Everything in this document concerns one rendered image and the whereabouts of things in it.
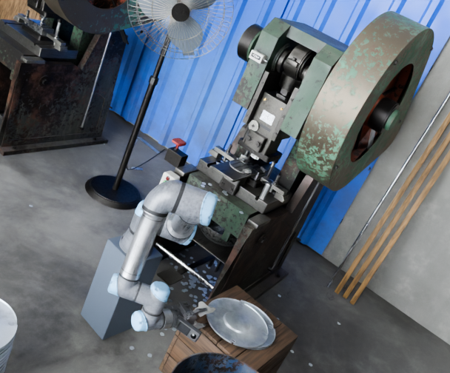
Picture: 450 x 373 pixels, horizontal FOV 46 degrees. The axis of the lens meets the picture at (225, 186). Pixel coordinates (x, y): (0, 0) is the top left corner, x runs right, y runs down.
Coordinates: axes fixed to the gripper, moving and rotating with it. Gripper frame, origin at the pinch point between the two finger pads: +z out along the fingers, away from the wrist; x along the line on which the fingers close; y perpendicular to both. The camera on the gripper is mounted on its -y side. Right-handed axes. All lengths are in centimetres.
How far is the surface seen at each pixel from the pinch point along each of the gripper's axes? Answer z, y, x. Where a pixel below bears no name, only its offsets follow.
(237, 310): 20.9, 4.3, 1.8
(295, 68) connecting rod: 39, 61, -97
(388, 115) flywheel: 58, 16, -100
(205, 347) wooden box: 1.0, -5.1, 11.7
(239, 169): 36, 59, -41
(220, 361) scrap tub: -13.0, -24.1, -3.8
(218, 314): 9.5, 4.1, 2.7
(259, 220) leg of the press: 40, 34, -27
